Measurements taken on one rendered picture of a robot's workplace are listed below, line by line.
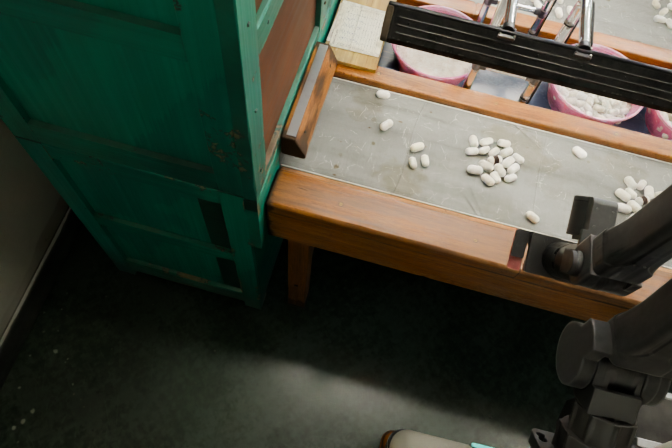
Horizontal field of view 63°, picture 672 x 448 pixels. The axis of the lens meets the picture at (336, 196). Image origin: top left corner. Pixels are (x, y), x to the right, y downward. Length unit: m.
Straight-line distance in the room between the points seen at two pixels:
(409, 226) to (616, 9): 1.02
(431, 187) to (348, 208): 0.22
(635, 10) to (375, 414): 1.49
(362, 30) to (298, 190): 0.51
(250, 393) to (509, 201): 1.03
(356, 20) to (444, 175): 0.50
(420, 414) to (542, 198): 0.86
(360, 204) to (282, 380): 0.83
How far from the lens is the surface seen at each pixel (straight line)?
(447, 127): 1.45
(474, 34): 1.16
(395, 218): 1.26
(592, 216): 0.85
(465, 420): 1.98
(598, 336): 0.69
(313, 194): 1.27
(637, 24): 1.94
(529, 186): 1.43
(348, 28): 1.56
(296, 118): 1.26
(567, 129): 1.54
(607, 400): 0.73
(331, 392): 1.91
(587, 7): 1.27
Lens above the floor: 1.88
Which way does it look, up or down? 62 degrees down
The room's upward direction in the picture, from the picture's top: 9 degrees clockwise
